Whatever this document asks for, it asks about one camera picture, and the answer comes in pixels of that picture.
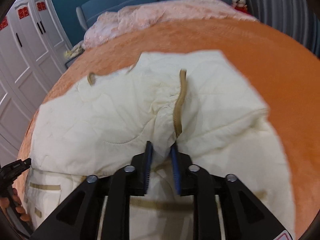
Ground red dressed dolls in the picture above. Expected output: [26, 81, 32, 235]
[230, 0, 248, 13]

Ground person's left hand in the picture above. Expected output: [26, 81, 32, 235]
[0, 189, 28, 222]

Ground white panelled wardrobe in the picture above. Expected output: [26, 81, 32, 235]
[0, 0, 73, 158]

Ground orange plush bed blanket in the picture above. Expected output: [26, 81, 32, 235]
[11, 17, 320, 239]

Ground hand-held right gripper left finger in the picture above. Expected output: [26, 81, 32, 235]
[30, 141, 154, 240]

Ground white quilt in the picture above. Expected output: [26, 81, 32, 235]
[25, 50, 297, 240]

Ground pink floral quilt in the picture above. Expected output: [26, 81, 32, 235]
[84, 0, 259, 49]

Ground yellow cloths on nightstand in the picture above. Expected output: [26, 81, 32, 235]
[64, 41, 85, 57]

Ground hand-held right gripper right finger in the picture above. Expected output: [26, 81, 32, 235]
[170, 141, 295, 240]

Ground grey nightstand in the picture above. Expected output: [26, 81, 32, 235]
[64, 52, 81, 70]

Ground grey curtain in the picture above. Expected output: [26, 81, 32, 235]
[241, 0, 320, 55]

